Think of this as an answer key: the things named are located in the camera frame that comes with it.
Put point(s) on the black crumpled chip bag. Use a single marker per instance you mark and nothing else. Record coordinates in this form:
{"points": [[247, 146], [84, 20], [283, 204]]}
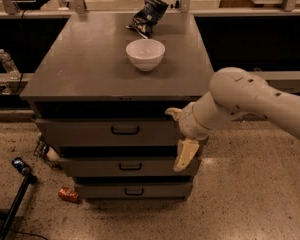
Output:
{"points": [[143, 21]]}

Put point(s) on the clear plastic water bottle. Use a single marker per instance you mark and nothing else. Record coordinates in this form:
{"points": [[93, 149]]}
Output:
{"points": [[9, 65]]}

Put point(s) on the black tripod pole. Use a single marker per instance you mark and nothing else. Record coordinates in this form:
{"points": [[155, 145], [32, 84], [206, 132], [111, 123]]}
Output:
{"points": [[28, 179]]}

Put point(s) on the blue soda can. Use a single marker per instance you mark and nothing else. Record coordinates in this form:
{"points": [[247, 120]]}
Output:
{"points": [[22, 167]]}

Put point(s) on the grey middle drawer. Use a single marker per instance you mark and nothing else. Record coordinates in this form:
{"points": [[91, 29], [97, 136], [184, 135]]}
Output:
{"points": [[126, 167]]}

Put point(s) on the grey drawer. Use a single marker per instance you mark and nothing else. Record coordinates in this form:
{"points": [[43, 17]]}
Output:
{"points": [[109, 133], [126, 167], [134, 190]]}

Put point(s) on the grey bottom drawer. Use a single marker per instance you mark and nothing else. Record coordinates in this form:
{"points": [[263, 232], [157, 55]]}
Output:
{"points": [[134, 190]]}

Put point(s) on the grey top drawer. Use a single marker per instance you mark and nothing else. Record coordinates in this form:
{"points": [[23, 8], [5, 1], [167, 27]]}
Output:
{"points": [[109, 133]]}

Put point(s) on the white ceramic bowl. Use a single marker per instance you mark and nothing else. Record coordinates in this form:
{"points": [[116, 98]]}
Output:
{"points": [[145, 54]]}

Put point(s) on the grey drawer cabinet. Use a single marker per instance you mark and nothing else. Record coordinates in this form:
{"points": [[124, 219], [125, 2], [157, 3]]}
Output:
{"points": [[86, 75]]}

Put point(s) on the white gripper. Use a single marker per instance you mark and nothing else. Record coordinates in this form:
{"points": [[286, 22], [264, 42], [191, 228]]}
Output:
{"points": [[191, 123]]}

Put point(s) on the wire basket on floor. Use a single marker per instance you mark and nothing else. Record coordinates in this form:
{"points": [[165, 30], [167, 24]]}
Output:
{"points": [[46, 153]]}

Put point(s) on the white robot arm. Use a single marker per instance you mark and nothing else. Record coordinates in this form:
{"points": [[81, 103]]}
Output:
{"points": [[232, 93]]}

